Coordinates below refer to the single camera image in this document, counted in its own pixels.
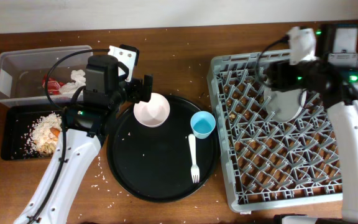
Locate rice and peanut leftovers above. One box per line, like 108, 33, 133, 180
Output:
22, 113, 62, 156

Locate black rectangular tray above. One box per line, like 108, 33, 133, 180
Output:
1, 105, 62, 161

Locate clear plastic waste bin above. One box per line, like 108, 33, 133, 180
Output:
0, 45, 91, 108

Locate grey dishwasher rack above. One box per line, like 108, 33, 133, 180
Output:
207, 50, 342, 213

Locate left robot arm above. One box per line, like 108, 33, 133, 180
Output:
15, 50, 153, 223

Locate white tissue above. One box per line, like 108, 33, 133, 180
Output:
59, 70, 86, 94

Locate grey plate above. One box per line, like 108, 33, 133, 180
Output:
264, 88, 306, 123

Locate red snack wrapper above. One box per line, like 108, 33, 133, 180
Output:
47, 78, 65, 95

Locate light blue cup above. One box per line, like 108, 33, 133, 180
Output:
190, 111, 216, 139

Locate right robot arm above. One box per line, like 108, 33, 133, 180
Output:
264, 24, 358, 223

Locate orange carrot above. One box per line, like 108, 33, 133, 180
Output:
50, 128, 60, 137

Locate white plastic fork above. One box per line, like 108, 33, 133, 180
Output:
188, 134, 200, 184

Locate round black serving tray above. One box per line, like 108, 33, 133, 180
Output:
106, 95, 220, 202

